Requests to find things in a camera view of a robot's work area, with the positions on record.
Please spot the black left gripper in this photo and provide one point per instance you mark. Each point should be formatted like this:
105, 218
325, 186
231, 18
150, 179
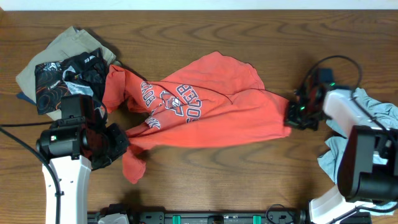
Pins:
122, 142

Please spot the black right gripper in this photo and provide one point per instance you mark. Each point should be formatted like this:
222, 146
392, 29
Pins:
291, 119

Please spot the red printed t-shirt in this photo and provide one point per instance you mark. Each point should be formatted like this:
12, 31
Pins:
215, 101

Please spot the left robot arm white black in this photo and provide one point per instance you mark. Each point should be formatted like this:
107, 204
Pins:
71, 153

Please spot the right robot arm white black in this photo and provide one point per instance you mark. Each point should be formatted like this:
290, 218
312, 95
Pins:
366, 180

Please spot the black orange patterned shorts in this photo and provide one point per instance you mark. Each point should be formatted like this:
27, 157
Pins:
83, 74

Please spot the light blue grey garment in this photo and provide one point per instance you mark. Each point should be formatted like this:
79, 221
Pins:
339, 149

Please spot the dark blue folded garment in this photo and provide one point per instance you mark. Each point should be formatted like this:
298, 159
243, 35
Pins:
22, 96

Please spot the khaki folded trousers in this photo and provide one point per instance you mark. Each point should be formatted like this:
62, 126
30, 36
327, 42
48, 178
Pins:
70, 43

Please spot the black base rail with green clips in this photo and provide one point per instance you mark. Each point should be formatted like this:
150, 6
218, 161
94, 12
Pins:
120, 213

